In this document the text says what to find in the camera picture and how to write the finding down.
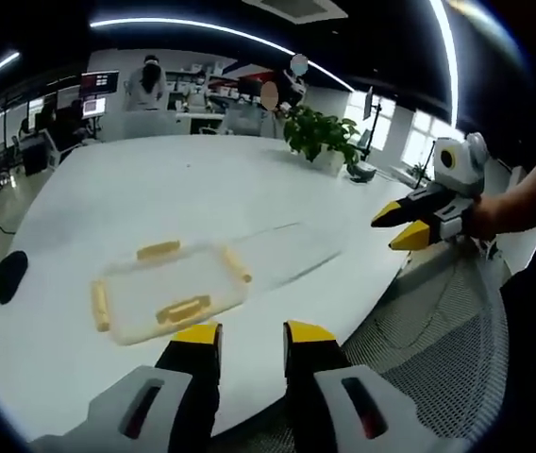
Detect person's right hand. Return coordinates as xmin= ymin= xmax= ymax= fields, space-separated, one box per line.
xmin=462 ymin=196 xmax=501 ymax=242

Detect white mesh chair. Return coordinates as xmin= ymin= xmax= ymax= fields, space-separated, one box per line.
xmin=341 ymin=252 xmax=511 ymax=453

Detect long ceiling light strip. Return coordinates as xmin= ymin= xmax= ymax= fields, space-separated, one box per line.
xmin=90 ymin=17 xmax=355 ymax=92

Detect small grey white device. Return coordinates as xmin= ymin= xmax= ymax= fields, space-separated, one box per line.
xmin=345 ymin=161 xmax=377 ymax=184

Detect black tripod stand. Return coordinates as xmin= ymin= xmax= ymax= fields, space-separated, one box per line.
xmin=355 ymin=86 xmax=386 ymax=162

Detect red screen monitor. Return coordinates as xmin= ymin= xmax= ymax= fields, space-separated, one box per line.
xmin=80 ymin=70 xmax=121 ymax=97

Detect short ceiling light strip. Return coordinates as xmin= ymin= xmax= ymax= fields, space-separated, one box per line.
xmin=0 ymin=50 xmax=22 ymax=77

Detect curved ceiling light strip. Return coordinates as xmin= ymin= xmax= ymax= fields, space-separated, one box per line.
xmin=429 ymin=0 xmax=461 ymax=129

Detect green potted plant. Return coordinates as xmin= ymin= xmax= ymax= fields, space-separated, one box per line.
xmin=283 ymin=105 xmax=361 ymax=178

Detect black round stand base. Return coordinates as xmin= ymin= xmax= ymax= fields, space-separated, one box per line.
xmin=0 ymin=250 xmax=29 ymax=306

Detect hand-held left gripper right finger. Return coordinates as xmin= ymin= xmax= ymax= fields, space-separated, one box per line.
xmin=282 ymin=320 xmax=444 ymax=453

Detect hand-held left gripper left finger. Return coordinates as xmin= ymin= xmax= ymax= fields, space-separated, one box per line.
xmin=27 ymin=321 xmax=225 ymax=453

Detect clear container lid, yellow clips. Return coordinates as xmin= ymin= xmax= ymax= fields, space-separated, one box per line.
xmin=90 ymin=239 xmax=254 ymax=348

